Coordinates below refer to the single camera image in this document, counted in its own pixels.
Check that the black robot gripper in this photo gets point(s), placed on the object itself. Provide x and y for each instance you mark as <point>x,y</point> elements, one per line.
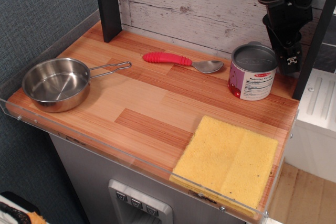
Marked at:
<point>283,22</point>

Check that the toy tin can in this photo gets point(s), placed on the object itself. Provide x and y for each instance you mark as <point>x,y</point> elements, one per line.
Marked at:
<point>252,71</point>

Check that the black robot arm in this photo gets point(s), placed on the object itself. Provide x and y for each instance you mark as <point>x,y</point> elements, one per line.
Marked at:
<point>284,20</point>

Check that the stainless steel pot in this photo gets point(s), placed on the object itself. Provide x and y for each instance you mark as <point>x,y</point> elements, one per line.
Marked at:
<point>61,84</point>

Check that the white toy sink unit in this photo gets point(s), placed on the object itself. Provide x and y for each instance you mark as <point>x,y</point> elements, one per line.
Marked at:
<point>311,146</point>

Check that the yellow folded cloth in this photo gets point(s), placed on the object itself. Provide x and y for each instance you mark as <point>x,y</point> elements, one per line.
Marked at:
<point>227,164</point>

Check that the silver dispenser button panel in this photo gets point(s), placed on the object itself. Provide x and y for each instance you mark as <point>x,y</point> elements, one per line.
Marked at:
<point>133,206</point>

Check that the grey toy fridge cabinet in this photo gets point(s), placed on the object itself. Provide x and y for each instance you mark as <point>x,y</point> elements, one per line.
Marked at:
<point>90,172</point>

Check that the orange cloth bottom corner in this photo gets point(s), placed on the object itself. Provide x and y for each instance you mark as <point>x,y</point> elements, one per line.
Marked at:
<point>35,218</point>

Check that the black vertical post right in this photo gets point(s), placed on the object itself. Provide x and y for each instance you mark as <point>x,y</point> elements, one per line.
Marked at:
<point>314,48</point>

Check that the black vertical post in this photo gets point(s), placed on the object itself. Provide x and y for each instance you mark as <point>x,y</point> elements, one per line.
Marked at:
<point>110,18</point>
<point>314,48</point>

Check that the red handled metal spoon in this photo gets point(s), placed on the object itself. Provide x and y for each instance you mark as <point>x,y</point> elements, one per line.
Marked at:
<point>209,66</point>

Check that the black vertical post left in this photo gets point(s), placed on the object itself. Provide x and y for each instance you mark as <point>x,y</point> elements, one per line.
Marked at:
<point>110,18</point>

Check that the clear acrylic guard rail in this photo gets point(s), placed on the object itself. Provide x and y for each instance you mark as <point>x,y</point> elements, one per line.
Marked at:
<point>53,128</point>

